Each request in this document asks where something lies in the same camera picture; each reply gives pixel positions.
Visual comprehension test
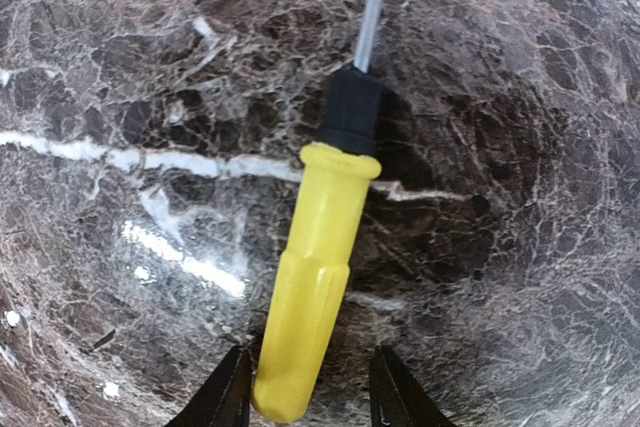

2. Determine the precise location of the yellow handled screwdriver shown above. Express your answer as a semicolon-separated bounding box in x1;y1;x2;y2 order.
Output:
253;0;385;424

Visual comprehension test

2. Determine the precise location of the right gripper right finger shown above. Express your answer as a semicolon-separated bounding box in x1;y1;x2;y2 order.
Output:
369;345;455;427

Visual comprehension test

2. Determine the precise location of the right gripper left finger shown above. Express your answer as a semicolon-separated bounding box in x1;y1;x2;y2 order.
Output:
166;346;250;427

